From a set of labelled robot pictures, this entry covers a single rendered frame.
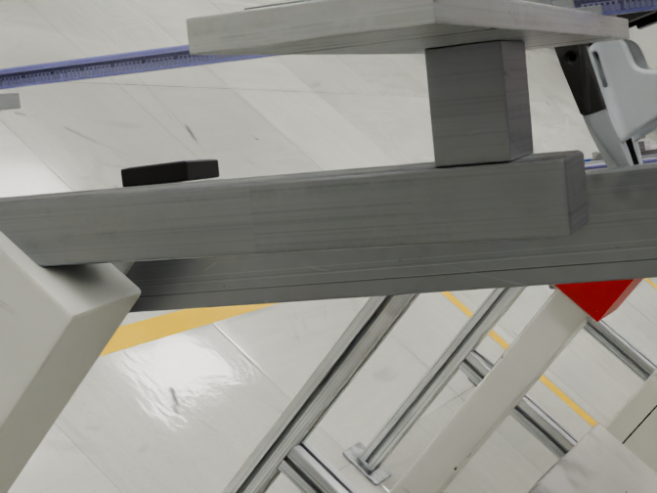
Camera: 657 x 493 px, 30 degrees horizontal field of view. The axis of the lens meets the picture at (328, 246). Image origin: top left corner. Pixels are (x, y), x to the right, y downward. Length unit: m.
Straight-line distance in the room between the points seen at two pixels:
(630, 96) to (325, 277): 0.22
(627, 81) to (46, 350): 0.39
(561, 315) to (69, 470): 0.75
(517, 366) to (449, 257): 1.11
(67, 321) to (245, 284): 0.26
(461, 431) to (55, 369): 1.35
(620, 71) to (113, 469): 1.32
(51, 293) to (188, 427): 1.59
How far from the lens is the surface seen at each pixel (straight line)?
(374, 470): 2.37
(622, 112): 0.77
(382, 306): 1.52
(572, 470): 1.29
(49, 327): 0.55
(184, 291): 0.81
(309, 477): 1.60
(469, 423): 1.87
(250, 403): 2.30
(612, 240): 0.70
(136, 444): 2.01
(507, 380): 1.83
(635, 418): 2.23
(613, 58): 0.77
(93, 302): 0.55
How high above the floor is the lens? 1.08
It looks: 20 degrees down
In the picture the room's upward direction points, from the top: 36 degrees clockwise
